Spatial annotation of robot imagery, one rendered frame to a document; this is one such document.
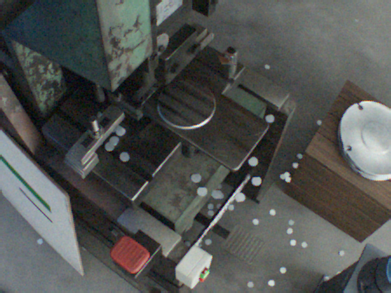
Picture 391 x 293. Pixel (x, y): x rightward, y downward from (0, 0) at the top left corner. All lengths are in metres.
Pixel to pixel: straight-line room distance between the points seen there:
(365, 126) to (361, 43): 0.89
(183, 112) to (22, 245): 1.02
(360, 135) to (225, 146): 0.69
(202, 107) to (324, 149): 0.62
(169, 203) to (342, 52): 1.46
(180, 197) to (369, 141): 0.74
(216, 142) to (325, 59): 1.33
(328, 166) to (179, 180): 0.59
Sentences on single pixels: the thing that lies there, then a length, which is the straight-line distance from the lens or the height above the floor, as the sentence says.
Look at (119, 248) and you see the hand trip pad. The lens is 0.89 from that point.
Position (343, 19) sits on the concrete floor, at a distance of 2.45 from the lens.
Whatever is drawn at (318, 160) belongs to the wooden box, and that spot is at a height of 0.35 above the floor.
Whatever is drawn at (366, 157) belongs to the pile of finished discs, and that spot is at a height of 0.39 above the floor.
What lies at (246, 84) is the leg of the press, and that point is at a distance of 1.21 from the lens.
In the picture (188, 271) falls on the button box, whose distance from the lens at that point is 1.01.
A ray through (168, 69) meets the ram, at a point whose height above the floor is 0.94.
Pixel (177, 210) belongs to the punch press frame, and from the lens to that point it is 1.03.
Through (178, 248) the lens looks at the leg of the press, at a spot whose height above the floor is 0.62.
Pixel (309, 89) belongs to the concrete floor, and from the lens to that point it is 2.06.
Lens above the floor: 1.62
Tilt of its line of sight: 62 degrees down
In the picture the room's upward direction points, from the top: 4 degrees clockwise
